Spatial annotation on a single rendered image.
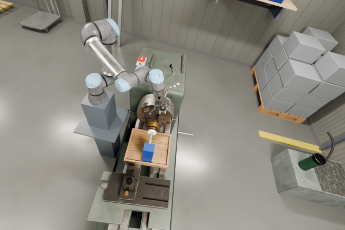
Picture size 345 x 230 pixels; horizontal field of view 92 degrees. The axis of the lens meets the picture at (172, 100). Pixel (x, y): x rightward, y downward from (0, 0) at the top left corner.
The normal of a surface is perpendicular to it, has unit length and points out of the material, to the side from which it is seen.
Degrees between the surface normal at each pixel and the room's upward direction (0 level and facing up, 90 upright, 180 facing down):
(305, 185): 0
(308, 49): 90
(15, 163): 0
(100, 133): 0
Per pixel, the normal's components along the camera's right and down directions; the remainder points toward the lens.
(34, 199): 0.18, -0.63
